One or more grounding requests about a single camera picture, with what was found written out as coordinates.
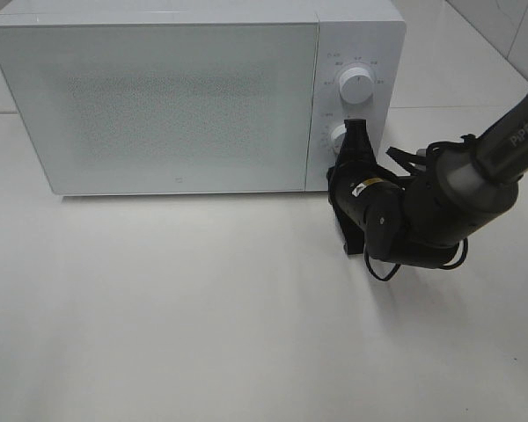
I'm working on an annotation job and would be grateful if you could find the white microwave oven body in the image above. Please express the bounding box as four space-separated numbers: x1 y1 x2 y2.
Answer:
0 1 407 195

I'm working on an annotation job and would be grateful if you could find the white microwave door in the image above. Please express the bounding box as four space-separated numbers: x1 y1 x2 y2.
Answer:
0 24 318 195

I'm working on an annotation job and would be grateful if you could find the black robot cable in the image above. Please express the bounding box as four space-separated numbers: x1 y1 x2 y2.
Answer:
361 134 479 281

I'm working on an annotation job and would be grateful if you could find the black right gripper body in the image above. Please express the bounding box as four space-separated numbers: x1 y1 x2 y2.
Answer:
326 119 378 185

